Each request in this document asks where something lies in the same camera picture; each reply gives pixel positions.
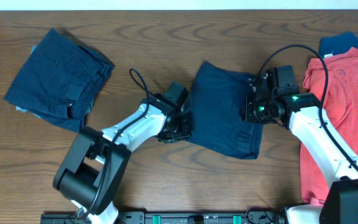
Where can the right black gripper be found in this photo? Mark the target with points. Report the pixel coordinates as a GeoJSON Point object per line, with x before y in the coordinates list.
{"type": "Point", "coordinates": [247, 111]}

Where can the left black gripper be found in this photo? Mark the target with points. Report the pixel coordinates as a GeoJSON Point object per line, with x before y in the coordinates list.
{"type": "Point", "coordinates": [184, 135]}

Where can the navy blue shorts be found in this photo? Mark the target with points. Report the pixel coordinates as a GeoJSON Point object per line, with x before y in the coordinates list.
{"type": "Point", "coordinates": [217, 96]}

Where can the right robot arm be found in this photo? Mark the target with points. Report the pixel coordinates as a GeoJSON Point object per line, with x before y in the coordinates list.
{"type": "Point", "coordinates": [277, 99]}

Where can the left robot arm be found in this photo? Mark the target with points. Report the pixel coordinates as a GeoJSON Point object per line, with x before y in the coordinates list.
{"type": "Point", "coordinates": [93, 167]}

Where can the red orange t-shirt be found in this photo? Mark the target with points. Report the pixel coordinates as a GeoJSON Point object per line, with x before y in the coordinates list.
{"type": "Point", "coordinates": [335, 79]}

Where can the dark blue garment underneath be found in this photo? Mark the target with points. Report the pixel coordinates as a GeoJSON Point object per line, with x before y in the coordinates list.
{"type": "Point", "coordinates": [338, 44]}

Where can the folded navy shorts stack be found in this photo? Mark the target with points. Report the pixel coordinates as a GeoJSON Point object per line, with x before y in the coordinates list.
{"type": "Point", "coordinates": [59, 81]}

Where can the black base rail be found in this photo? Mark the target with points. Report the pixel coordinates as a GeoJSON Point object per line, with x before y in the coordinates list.
{"type": "Point", "coordinates": [182, 217]}

